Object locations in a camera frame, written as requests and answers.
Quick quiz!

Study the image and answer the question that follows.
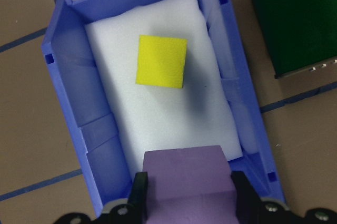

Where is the blue plastic storage bin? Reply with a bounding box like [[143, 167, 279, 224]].
[[41, 0, 286, 218]]

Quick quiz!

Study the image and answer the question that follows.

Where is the yellow foam cube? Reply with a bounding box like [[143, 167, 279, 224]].
[[135, 34, 188, 89]]

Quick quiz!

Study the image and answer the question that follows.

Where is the green conveyor belt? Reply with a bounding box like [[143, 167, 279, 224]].
[[243, 0, 337, 80]]

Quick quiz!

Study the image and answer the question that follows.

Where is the white foam pad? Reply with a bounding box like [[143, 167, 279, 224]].
[[84, 0, 243, 182]]

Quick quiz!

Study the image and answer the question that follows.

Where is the purple foam cube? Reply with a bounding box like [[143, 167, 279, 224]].
[[142, 144, 240, 224]]

